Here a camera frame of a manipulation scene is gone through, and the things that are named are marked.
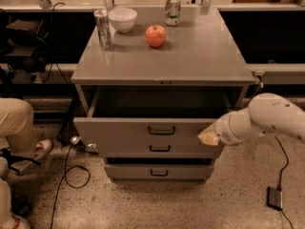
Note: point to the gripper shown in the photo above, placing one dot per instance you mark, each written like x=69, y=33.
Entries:
x=224, y=132

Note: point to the grey top drawer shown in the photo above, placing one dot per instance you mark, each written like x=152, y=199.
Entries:
x=150, y=117

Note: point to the grey drawer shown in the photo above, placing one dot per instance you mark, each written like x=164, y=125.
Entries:
x=150, y=117
x=168, y=172
x=160, y=151

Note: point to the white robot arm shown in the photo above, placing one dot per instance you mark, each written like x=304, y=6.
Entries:
x=266, y=114

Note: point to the grey middle drawer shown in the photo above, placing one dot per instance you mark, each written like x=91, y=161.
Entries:
x=160, y=151

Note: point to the grey metal drawer cabinet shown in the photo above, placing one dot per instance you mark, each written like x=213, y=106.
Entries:
x=197, y=55

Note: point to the grey bottom drawer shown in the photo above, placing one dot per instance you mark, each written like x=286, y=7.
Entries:
x=168, y=172

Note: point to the small black power box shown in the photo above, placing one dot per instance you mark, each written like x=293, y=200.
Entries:
x=274, y=198

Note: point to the red apple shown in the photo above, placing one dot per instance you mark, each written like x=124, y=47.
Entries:
x=155, y=36

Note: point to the green white soda can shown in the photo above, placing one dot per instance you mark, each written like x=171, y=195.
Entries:
x=172, y=12

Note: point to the silver round floor object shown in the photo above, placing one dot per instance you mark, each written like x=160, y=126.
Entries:
x=75, y=140

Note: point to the tall silver can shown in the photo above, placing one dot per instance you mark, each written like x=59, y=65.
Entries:
x=103, y=28

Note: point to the white ceramic bowl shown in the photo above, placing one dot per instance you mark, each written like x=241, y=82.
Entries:
x=123, y=19

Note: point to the white red sneaker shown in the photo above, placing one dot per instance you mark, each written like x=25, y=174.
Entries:
x=12, y=221
x=19, y=163

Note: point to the person leg beige trousers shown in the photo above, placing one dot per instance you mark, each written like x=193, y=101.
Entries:
x=16, y=125

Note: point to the black equipment on left shelf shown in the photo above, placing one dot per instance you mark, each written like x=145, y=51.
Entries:
x=26, y=46

